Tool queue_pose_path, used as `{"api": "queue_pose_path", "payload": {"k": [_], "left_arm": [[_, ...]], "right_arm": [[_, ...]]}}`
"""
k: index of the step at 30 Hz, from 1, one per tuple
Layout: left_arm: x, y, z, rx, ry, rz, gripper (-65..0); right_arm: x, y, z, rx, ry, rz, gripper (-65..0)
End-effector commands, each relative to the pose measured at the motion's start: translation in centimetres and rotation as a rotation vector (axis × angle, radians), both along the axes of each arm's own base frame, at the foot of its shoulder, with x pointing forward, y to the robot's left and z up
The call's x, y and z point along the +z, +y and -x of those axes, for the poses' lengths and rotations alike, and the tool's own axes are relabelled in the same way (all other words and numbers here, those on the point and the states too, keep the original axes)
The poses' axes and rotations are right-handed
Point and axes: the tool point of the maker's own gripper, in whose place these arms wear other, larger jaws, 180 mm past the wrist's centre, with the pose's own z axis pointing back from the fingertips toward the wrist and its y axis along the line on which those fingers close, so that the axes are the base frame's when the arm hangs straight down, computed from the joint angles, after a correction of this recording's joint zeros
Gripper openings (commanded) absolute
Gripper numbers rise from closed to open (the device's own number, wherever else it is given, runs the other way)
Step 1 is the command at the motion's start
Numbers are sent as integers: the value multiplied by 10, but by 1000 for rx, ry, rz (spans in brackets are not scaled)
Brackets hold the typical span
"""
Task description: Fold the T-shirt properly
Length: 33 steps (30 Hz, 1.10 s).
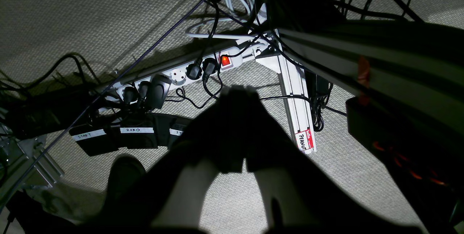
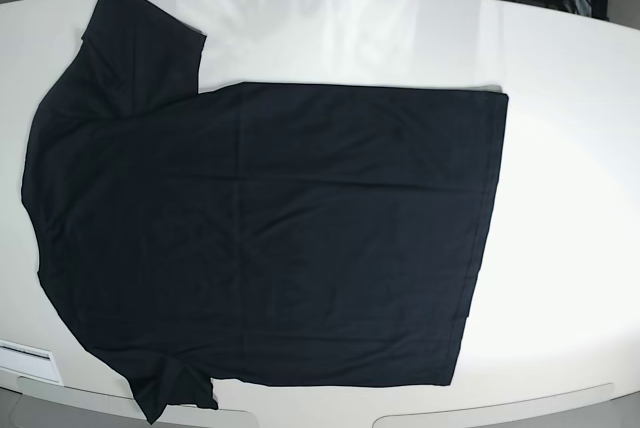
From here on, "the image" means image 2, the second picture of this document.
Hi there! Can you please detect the black T-shirt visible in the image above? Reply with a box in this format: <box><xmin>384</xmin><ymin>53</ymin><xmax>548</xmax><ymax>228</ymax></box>
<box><xmin>21</xmin><ymin>0</ymin><xmax>508</xmax><ymax>422</ymax></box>

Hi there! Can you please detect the white label sticker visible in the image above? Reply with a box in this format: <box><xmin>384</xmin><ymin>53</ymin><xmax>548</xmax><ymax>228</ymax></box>
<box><xmin>0</xmin><ymin>340</ymin><xmax>64</xmax><ymax>386</ymax></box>

